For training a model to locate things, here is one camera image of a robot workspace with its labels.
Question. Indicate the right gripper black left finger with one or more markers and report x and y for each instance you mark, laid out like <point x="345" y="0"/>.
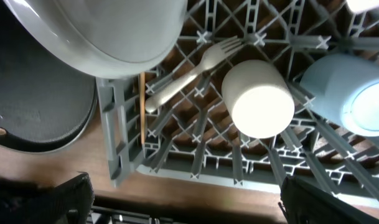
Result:
<point x="27" y="202"/>

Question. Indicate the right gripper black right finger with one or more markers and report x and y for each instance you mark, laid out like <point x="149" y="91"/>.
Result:
<point x="303" y="203"/>

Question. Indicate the white paper cup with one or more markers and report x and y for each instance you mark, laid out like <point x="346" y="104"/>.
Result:
<point x="257" y="99"/>

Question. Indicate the light blue cup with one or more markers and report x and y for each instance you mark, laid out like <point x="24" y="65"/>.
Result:
<point x="346" y="91"/>

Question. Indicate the white plastic fork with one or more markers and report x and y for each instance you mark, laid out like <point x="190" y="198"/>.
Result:
<point x="210" y="59"/>

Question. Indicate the wooden chopstick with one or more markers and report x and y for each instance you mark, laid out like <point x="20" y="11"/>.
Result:
<point x="142" y="79"/>

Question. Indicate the grey plate with food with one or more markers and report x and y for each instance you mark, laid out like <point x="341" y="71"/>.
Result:
<point x="104" y="38"/>

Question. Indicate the grey dishwasher rack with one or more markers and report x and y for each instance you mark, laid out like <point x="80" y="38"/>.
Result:
<point x="173" y="121"/>

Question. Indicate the small food crumb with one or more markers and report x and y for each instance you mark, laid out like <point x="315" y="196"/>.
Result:
<point x="3" y="132"/>

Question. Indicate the round black tray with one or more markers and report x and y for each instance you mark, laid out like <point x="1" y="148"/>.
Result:
<point x="45" y="105"/>

